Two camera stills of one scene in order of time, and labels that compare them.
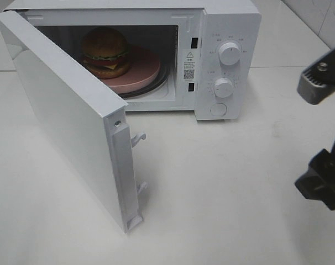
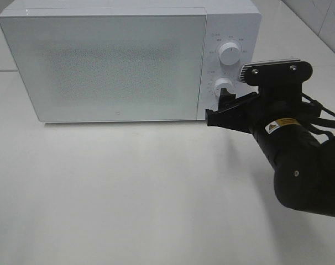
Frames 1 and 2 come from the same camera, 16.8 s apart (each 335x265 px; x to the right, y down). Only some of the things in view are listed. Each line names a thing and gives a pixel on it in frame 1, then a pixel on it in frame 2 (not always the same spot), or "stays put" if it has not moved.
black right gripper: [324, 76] -> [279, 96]
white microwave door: [93, 121] -> [93, 65]
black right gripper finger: [324, 179] -> [228, 100]
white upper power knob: [229, 53] stays put
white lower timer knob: [224, 88] stays put
